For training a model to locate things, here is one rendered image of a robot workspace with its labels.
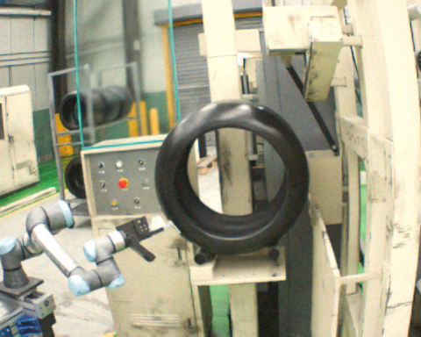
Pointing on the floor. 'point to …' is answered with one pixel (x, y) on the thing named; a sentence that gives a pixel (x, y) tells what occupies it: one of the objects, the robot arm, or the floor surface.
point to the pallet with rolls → (203, 156)
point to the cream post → (231, 146)
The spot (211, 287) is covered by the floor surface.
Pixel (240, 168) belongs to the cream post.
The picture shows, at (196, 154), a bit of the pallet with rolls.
